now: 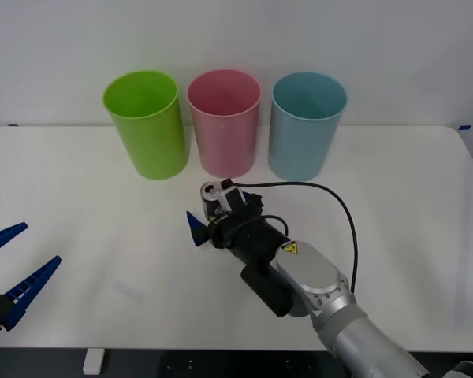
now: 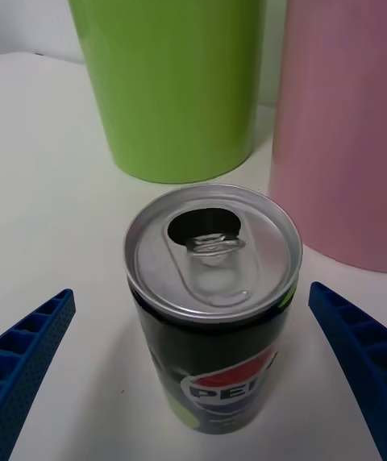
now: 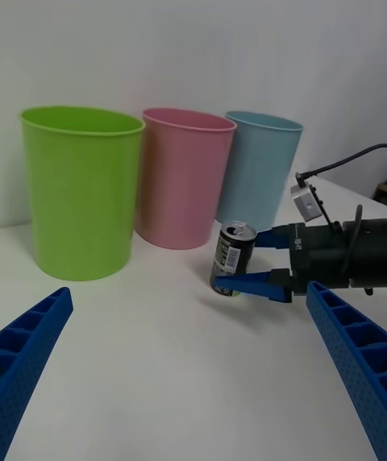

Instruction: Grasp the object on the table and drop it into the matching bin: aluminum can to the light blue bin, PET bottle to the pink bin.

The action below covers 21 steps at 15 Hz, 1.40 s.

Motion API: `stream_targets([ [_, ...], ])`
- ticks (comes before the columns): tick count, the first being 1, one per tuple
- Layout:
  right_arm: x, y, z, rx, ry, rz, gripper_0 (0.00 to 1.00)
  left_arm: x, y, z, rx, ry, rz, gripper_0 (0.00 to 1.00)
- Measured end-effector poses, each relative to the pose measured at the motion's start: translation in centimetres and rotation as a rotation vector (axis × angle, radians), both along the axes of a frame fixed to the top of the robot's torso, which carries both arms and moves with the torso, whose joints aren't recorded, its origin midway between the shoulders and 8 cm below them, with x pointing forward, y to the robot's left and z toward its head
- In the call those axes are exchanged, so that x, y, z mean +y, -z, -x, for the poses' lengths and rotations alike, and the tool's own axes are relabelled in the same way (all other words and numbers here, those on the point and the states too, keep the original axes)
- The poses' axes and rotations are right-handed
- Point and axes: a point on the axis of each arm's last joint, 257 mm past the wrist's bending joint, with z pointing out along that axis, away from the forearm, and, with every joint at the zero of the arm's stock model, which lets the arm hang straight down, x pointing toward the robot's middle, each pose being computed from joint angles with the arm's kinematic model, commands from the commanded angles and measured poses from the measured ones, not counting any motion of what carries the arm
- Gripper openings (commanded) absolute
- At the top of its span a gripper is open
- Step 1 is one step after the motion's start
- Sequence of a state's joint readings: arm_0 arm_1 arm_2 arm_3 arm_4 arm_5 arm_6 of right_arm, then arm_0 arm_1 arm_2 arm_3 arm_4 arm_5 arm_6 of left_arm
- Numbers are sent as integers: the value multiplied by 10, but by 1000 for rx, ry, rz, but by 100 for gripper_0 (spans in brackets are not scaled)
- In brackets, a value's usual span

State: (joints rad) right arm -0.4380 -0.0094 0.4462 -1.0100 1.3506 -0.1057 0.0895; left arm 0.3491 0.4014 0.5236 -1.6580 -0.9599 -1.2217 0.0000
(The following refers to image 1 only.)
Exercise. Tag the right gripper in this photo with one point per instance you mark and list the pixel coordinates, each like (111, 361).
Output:
(230, 222)

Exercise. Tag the green plastic bin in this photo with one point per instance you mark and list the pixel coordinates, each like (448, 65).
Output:
(157, 149)

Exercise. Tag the pale blue plastic bin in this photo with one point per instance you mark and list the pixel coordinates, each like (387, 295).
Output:
(299, 149)

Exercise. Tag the pink plastic bin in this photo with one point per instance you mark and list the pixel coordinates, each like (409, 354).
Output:
(224, 149)

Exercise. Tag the white table leg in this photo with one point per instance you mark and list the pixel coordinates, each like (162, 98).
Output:
(92, 360)

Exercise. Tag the dark drink can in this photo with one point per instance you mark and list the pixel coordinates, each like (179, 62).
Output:
(208, 204)

